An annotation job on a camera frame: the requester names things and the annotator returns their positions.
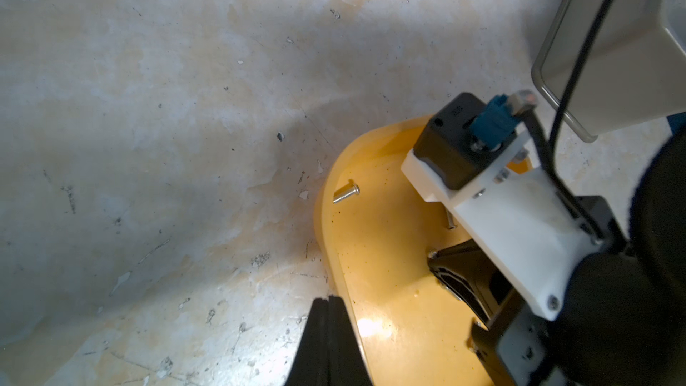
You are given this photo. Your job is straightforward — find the black camera cable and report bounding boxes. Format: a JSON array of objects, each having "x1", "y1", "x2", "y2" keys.
[{"x1": 513, "y1": 0, "x2": 639, "y2": 242}]

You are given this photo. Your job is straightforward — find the silver screw under mount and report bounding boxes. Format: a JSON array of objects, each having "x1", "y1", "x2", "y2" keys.
[{"x1": 445, "y1": 208, "x2": 457, "y2": 230}]

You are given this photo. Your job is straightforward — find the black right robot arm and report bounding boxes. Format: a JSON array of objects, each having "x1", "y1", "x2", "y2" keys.
[{"x1": 428, "y1": 132, "x2": 685, "y2": 385}]

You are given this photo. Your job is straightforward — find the yellow plastic storage tray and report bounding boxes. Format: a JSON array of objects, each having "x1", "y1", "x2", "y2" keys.
[{"x1": 314, "y1": 117, "x2": 491, "y2": 385}]

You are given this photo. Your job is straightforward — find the silver screw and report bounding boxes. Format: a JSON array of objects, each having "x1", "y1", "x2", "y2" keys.
[
  {"x1": 332, "y1": 182, "x2": 360, "y2": 204},
  {"x1": 445, "y1": 208, "x2": 457, "y2": 230}
]

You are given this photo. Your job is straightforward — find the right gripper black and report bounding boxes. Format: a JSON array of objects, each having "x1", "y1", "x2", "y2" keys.
[{"x1": 426, "y1": 196, "x2": 628, "y2": 386}]

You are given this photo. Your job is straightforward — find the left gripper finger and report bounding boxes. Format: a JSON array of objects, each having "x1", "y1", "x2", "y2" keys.
[{"x1": 285, "y1": 296, "x2": 372, "y2": 386}]

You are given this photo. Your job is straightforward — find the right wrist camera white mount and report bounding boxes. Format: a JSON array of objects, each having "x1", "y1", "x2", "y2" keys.
[{"x1": 400, "y1": 92, "x2": 602, "y2": 322}]

